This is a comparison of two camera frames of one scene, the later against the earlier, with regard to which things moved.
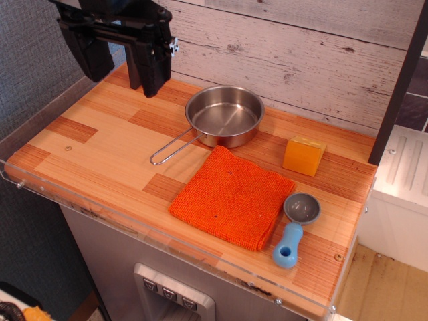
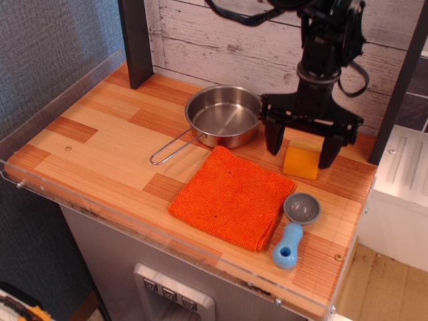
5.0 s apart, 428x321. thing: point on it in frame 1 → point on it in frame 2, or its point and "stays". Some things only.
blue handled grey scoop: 300,208 stays
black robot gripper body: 146,23 → 311,105
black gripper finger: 93,53 → 332,146
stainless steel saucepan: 228,116 stays
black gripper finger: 149,63 → 275,131
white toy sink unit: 394,223 stays
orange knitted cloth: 234,198 stays
